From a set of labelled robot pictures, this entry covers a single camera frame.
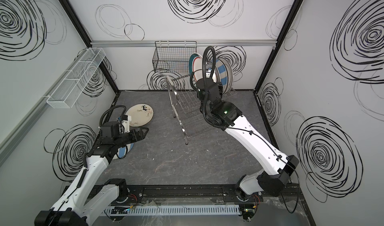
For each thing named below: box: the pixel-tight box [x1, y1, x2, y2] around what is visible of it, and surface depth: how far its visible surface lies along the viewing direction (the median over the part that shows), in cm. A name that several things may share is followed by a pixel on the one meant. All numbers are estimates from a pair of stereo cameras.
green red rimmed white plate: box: [188, 52, 203, 83], surface depth 76 cm
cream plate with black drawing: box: [125, 103, 154, 127], surface depth 109 cm
